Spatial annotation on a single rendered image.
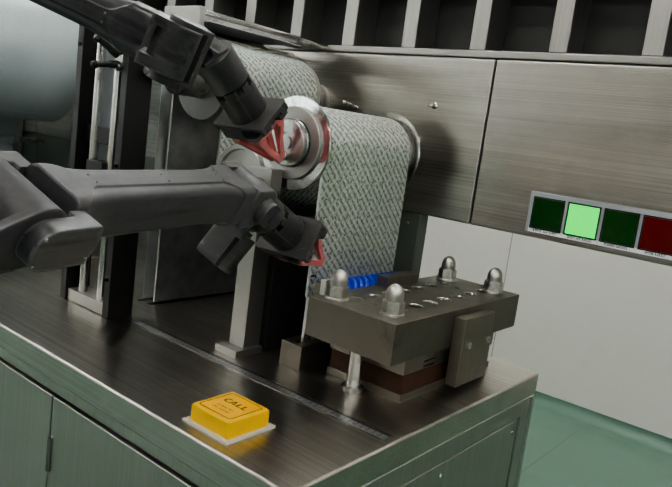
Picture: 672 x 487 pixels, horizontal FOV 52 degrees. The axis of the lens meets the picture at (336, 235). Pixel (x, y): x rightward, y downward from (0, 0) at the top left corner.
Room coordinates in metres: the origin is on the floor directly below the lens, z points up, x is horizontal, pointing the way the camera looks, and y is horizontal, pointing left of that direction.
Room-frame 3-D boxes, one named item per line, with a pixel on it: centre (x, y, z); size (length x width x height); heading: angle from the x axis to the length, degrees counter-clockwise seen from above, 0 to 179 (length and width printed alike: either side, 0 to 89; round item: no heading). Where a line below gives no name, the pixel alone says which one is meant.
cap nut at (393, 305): (0.95, -0.09, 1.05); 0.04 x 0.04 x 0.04
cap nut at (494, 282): (1.21, -0.29, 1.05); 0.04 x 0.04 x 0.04
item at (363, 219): (1.15, -0.04, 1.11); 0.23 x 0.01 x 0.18; 142
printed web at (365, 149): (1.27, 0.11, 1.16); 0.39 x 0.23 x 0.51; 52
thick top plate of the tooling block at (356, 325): (1.11, -0.16, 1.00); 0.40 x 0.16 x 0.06; 142
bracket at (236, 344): (1.08, 0.14, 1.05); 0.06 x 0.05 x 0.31; 142
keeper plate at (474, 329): (1.06, -0.24, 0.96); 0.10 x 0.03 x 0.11; 142
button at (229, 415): (0.81, 0.10, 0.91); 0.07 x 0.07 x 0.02; 52
